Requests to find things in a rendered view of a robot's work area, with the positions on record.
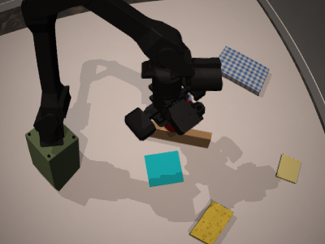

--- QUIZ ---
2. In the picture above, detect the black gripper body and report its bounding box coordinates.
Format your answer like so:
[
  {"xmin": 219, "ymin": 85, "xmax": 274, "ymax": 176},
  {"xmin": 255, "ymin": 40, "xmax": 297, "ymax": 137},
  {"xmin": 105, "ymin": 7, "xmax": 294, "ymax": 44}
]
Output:
[{"xmin": 124, "ymin": 77, "xmax": 206, "ymax": 141}]

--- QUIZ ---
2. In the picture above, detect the red cup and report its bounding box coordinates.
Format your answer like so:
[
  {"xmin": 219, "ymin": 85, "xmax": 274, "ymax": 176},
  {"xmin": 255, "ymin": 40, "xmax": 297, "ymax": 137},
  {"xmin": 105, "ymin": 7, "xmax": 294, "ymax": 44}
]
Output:
[{"xmin": 164, "ymin": 122, "xmax": 176, "ymax": 133}]

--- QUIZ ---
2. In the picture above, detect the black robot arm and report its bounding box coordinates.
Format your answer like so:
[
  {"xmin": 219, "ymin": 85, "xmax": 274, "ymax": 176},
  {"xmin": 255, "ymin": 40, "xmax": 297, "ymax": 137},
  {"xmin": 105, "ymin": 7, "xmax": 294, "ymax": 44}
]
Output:
[{"xmin": 21, "ymin": 0, "xmax": 223, "ymax": 147}]

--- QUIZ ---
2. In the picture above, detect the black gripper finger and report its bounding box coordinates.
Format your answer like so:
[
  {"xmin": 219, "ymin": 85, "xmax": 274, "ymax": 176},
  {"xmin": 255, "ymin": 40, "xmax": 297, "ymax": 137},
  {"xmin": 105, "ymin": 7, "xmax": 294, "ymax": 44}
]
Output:
[{"xmin": 146, "ymin": 103, "xmax": 169, "ymax": 127}]

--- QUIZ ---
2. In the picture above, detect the yellow sponge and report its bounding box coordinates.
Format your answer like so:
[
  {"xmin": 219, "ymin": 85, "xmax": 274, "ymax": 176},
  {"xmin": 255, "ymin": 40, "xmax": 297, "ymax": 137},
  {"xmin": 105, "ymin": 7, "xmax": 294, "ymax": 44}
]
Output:
[{"xmin": 189, "ymin": 201, "xmax": 234, "ymax": 244}]

